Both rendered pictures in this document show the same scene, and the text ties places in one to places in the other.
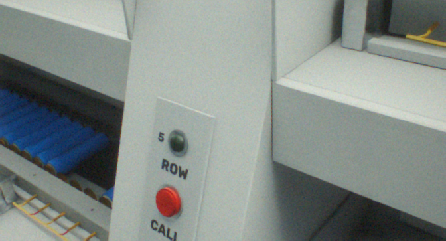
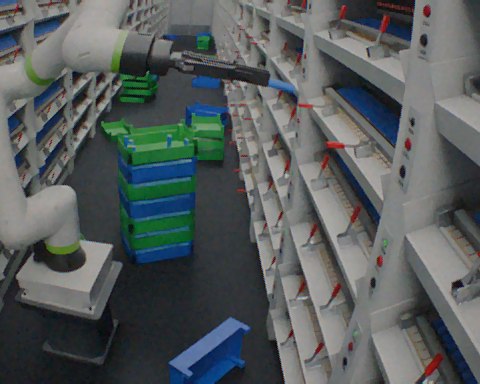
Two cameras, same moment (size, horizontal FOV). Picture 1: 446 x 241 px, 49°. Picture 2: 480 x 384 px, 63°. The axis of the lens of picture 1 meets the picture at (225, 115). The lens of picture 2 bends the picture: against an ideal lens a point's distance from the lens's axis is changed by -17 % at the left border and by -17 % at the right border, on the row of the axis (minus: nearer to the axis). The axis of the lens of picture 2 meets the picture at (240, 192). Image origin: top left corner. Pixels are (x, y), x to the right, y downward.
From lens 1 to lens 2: 41 cm
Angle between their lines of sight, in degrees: 47
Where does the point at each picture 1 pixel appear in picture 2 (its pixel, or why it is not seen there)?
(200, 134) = (417, 118)
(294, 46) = (442, 90)
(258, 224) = (432, 156)
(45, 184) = (386, 147)
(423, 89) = (472, 110)
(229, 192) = (422, 140)
